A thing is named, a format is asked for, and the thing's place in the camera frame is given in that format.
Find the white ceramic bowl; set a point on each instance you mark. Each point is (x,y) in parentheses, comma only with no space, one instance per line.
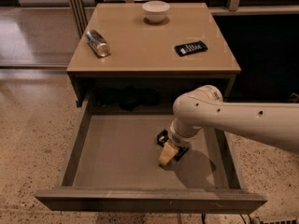
(155,11)

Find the brown cabinet with counter top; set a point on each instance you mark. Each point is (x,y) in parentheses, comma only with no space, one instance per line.
(141,49)

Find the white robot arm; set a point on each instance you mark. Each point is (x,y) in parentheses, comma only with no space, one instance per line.
(274,124)

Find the black snack bar on counter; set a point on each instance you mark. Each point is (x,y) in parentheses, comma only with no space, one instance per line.
(190,48)

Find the power strip on floor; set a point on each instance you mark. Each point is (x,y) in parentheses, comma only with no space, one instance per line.
(275,220)

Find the silver metal can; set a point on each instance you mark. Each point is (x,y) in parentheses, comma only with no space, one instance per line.
(98,44)

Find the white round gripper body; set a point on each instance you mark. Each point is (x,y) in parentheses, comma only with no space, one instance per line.
(177,139)

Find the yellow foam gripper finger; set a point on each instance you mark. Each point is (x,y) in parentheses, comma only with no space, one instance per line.
(169,151)

